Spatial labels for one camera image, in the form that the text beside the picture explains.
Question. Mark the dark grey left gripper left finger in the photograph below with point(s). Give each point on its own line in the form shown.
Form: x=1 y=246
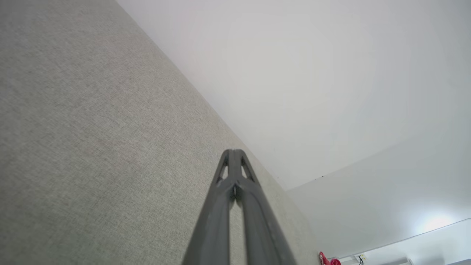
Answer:
x=211 y=228

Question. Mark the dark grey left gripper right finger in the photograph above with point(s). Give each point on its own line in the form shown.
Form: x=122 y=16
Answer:
x=263 y=228

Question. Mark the small red plastic object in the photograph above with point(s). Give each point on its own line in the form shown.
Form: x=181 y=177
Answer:
x=325 y=260

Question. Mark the light grey fabric sofa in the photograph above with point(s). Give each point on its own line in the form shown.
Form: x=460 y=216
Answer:
x=92 y=147

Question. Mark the white wall socket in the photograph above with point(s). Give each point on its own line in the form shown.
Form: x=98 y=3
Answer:
x=362 y=256

